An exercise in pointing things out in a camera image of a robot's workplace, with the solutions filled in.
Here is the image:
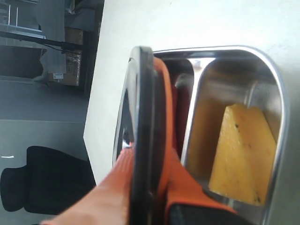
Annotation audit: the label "stainless steel lunch box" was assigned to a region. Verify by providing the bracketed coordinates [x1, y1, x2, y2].
[112, 45, 289, 225]

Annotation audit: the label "dark transparent lunch box lid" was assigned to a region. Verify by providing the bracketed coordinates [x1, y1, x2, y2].
[112, 45, 175, 225]

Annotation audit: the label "black office chair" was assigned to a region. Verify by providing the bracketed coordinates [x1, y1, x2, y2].
[0, 146, 96, 215]

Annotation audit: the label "cardboard boxes on shelf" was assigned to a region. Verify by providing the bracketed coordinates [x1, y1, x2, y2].
[32, 25, 85, 86]

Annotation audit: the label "yellow toy cheese wedge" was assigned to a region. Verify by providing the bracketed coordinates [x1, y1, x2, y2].
[209, 104, 276, 205]

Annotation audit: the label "red toy sausage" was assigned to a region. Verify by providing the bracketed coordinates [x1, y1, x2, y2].
[175, 83, 191, 159]

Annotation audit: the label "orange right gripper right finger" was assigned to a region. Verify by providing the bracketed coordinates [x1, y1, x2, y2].
[164, 147, 254, 225]

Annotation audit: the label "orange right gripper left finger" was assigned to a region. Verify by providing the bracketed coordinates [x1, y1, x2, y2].
[41, 150, 134, 225]

